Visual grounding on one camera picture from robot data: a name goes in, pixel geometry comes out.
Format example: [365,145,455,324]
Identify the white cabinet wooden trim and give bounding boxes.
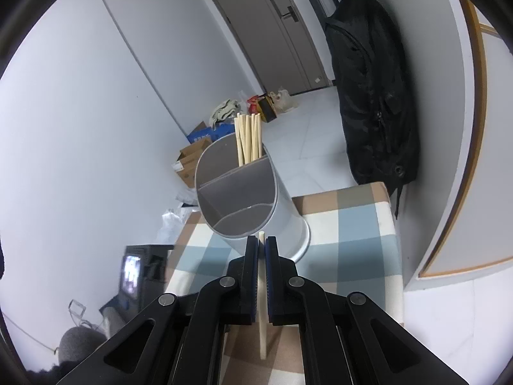
[403,0,513,323]

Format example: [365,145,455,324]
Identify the brown cardboard box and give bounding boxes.
[172,136,213,189]

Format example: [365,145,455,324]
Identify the bundle of wooden chopsticks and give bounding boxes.
[235,113,264,167]

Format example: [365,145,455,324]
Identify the black and yellow bag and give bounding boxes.
[256,95,278,123]

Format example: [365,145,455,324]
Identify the blue cardboard box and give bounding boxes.
[186,120,237,146]

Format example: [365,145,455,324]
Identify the black hanging bag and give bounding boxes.
[323,0,420,220]

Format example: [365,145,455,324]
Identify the beige tote bag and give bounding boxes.
[268,89,299,113]

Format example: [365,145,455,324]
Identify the checked tablecloth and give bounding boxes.
[164,182,404,385]

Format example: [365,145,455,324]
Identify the white plastic bag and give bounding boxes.
[236,90,252,115]

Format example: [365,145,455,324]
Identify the crumpled clear plastic bags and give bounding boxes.
[158,192,198,246]

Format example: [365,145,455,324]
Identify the clear plastic container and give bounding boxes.
[67,298,105,330]

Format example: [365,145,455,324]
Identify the grey door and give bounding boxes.
[201,0,330,98]

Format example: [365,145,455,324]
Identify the white utensil holder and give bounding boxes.
[194,133,312,264]

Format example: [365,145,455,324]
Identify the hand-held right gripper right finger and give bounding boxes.
[265,236,469,385]

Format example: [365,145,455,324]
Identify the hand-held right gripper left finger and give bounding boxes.
[56,235,259,385]

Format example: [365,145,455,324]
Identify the beige cloth bundle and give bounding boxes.
[208,99,241,127]

